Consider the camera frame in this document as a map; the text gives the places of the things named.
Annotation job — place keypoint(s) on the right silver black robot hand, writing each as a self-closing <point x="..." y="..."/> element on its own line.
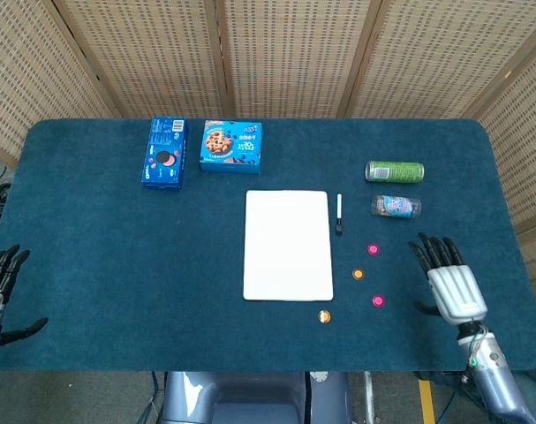
<point x="457" y="291"/>

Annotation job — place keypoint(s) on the red round magnet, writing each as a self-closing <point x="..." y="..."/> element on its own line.
<point x="378" y="301"/>
<point x="373" y="249"/>

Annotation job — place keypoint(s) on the yellow round magnet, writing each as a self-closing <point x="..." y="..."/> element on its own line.
<point x="324" y="316"/>
<point x="358" y="274"/>

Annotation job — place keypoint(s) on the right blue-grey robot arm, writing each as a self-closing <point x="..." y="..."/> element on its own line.
<point x="492" y="375"/>

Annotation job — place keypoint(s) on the clear bottle with blue label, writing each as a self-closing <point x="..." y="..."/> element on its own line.
<point x="395" y="206"/>

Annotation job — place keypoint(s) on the blue felt table cover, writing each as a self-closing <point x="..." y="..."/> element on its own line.
<point x="117" y="265"/>

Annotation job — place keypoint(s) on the green drink can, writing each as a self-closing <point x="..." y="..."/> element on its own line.
<point x="395" y="171"/>

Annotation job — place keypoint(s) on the metal table leg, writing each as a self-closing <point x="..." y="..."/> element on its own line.
<point x="369" y="397"/>

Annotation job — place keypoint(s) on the white marker with black cap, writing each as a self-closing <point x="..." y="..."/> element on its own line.
<point x="339" y="207"/>

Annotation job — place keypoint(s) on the white magnetic whiteboard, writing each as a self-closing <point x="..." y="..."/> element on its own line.
<point x="287" y="247"/>

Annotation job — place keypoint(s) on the dark blue Oreo box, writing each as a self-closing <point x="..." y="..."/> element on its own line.
<point x="165" y="154"/>

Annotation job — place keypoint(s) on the blue-grey robot torso base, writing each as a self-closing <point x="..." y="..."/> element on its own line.
<point x="250" y="397"/>

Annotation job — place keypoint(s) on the light blue chocolate-chip cookie box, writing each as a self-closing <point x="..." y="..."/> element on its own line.
<point x="230" y="146"/>

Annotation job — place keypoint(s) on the woven bamboo folding screen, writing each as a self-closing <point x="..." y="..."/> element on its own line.
<point x="294" y="53"/>

